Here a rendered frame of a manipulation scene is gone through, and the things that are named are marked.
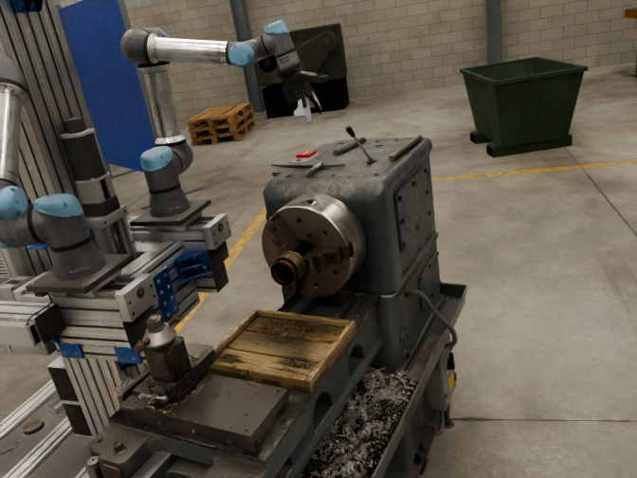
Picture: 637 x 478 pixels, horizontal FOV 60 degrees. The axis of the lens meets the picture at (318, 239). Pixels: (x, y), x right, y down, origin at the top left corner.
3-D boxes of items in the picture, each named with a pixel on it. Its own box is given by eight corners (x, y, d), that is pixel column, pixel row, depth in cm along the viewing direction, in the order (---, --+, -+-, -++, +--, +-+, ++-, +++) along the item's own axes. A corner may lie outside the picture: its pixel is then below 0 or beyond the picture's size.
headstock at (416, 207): (339, 223, 254) (326, 139, 239) (442, 227, 231) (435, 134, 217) (273, 284, 206) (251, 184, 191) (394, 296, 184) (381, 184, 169)
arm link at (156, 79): (154, 180, 213) (118, 29, 192) (171, 169, 227) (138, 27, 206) (184, 178, 211) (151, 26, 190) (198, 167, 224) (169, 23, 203)
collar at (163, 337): (158, 327, 136) (155, 317, 134) (183, 331, 132) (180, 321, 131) (136, 345, 129) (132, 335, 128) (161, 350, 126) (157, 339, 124)
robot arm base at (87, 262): (43, 280, 164) (31, 249, 161) (78, 258, 177) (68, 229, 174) (82, 281, 159) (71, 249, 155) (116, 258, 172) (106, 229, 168)
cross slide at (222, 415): (156, 376, 151) (152, 361, 150) (292, 404, 131) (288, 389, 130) (111, 415, 138) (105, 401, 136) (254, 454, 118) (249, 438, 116)
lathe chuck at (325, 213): (276, 272, 194) (273, 188, 180) (360, 294, 182) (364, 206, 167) (263, 284, 187) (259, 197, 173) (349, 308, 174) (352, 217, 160)
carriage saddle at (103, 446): (166, 389, 155) (160, 371, 153) (312, 422, 134) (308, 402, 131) (81, 468, 131) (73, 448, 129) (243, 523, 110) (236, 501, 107)
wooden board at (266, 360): (257, 318, 184) (255, 307, 183) (356, 331, 167) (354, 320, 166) (202, 372, 160) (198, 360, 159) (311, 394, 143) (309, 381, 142)
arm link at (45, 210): (82, 244, 159) (66, 199, 154) (36, 251, 159) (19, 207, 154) (97, 229, 170) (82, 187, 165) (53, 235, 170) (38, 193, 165)
